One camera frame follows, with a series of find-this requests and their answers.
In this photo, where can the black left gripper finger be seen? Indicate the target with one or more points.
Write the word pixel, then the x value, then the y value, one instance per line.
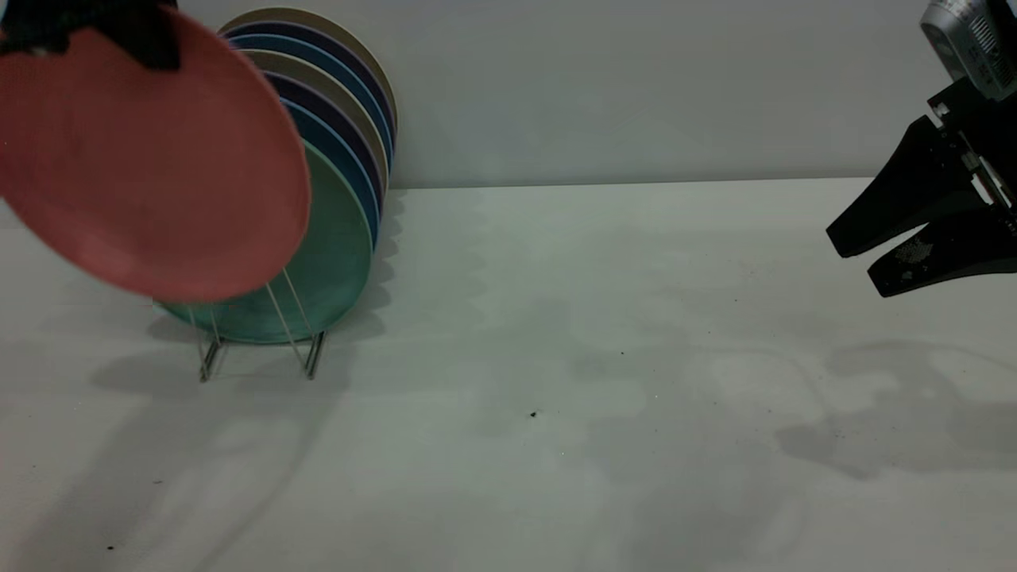
pixel 151 32

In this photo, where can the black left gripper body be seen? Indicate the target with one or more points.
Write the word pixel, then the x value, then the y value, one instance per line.
pixel 56 20

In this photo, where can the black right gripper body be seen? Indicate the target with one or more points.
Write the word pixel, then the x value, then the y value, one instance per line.
pixel 993 151

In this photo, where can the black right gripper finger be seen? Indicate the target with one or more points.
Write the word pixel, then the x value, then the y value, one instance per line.
pixel 906 199
pixel 953 254

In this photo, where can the pink plastic plate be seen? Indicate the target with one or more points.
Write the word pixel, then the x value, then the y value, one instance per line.
pixel 143 175

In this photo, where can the blue plastic plate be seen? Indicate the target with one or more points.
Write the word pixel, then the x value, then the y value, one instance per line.
pixel 322 121
pixel 278 44

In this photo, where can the dark purple plastic plate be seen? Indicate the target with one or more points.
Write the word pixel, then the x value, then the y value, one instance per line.
pixel 294 30
pixel 310 91

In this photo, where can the beige plastic plate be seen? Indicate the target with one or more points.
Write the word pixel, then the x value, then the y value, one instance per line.
pixel 294 63
pixel 294 15

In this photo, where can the green plastic plate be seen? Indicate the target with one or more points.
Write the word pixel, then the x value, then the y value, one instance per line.
pixel 334 262

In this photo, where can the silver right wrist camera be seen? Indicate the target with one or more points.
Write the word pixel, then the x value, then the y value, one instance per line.
pixel 973 40

